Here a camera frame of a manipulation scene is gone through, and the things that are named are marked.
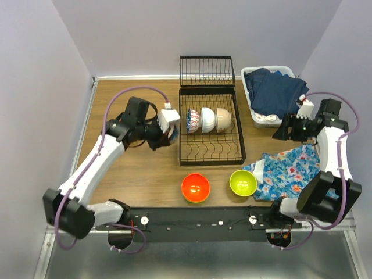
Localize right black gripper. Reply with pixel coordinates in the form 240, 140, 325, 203
272, 112, 315, 142

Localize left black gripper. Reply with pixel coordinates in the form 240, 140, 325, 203
137, 116, 171, 152

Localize dark floral bowl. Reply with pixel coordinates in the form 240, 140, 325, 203
168, 124, 180, 145

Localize blue patterned bowl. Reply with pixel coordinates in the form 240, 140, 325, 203
187, 109, 201, 134

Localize white bowl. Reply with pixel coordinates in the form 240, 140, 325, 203
201, 107, 216, 134
215, 108, 232, 133

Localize lime green bowl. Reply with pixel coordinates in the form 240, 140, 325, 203
229, 169, 258, 197

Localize black wire dish rack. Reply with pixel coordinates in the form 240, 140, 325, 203
179, 55, 246, 166

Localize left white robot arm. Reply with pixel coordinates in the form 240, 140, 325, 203
42, 97, 180, 240

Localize white cloth in basket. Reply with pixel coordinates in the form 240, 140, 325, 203
255, 113, 280, 121

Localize dark blue jeans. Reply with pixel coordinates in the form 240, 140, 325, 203
244, 68, 309, 119

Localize blue floral cloth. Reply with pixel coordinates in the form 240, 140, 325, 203
241, 145, 322, 203

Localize white plastic laundry basket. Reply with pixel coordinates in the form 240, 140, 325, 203
241, 66, 297, 128

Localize orange bowl centre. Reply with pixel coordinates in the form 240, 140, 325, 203
181, 173, 210, 203

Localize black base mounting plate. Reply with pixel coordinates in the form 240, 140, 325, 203
95, 206, 309, 244

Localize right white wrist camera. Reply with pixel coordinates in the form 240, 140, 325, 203
296, 95, 314, 119

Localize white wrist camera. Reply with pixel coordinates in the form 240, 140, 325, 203
296, 95, 314, 119
158, 102, 181, 134

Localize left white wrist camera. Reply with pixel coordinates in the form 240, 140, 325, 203
158, 102, 181, 134

